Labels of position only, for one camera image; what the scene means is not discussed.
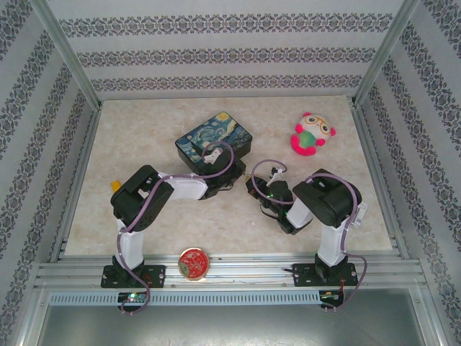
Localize slotted grey cable duct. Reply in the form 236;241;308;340
48;290;346;307

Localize starry night print tin box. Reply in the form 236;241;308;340
175;111;254;174

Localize aluminium frame post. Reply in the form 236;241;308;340
351;0;421;107
30;0;104;111

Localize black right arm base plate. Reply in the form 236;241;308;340
292;262;357;288

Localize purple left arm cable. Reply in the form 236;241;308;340
117;140;237;317

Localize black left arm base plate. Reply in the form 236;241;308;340
102;264;167;289

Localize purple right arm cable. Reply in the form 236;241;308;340
251;160;369;315

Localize round gold tin red lid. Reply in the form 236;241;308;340
179;247;210;282

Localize pink and white plush toy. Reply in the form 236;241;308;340
290;112;339;158

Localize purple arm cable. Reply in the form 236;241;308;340
117;140;237;317
251;160;369;315

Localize aluminium side rail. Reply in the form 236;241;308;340
49;106;104;262
351;102;410;260

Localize aluminium table edge rail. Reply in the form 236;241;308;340
34;254;430;289

